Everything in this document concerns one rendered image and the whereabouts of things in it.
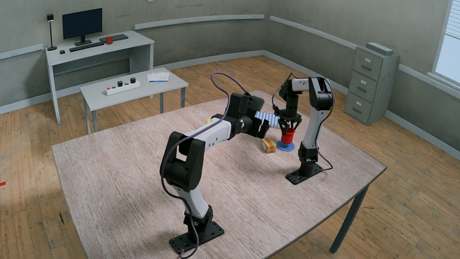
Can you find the blue and white checkered towel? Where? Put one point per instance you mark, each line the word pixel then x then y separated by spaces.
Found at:
pixel 271 117

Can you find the blue round coaster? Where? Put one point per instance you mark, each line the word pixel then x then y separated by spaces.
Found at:
pixel 284 147

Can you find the red cup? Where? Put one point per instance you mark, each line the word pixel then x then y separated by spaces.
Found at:
pixel 288 137

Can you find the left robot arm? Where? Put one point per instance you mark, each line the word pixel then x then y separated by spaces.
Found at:
pixel 184 176

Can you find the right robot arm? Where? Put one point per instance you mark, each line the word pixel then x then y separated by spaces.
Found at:
pixel 320 102

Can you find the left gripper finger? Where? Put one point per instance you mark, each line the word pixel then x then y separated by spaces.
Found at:
pixel 266 123

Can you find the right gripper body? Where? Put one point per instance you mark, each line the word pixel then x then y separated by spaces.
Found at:
pixel 288 115

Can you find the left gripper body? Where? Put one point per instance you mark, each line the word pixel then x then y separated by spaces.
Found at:
pixel 253 123

